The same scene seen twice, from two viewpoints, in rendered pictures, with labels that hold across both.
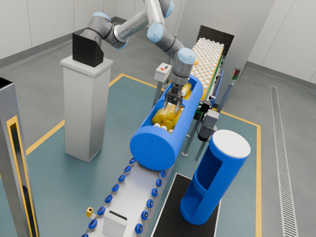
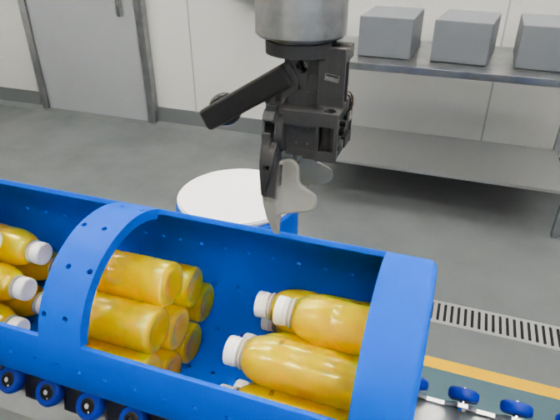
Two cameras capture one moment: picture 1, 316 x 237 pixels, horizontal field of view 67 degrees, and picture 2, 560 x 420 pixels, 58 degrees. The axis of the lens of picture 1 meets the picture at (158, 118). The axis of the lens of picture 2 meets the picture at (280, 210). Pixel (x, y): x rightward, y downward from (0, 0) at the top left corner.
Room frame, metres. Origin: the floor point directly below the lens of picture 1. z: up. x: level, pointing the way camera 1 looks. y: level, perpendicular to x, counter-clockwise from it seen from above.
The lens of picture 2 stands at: (1.09, 0.47, 1.59)
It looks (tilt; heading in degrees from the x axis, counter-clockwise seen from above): 30 degrees down; 279
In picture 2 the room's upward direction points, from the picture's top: straight up
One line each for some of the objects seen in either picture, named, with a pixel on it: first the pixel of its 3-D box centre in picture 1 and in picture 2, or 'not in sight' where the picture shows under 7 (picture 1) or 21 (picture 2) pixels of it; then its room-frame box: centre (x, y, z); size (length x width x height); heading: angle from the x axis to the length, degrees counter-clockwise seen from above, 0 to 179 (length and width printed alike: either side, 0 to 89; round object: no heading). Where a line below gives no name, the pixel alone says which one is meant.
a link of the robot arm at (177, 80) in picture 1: (180, 78); (302, 15); (1.15, -0.06, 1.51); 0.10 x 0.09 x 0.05; 80
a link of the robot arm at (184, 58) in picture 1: (184, 62); not in sight; (1.16, -0.05, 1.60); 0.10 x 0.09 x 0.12; 24
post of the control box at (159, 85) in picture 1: (151, 116); not in sight; (2.13, 0.07, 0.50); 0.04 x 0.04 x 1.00; 80
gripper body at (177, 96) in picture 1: (175, 91); (306, 98); (1.15, -0.05, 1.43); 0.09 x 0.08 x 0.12; 170
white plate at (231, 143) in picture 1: (231, 143); (237, 196); (1.36, -0.55, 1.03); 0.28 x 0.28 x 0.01
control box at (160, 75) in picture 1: (162, 72); not in sight; (2.13, 0.07, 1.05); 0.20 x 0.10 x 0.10; 170
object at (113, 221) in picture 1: (114, 225); not in sight; (0.56, 0.06, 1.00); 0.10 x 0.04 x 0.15; 80
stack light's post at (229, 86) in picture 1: (211, 126); not in sight; (2.19, -0.60, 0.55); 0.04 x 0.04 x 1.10; 80
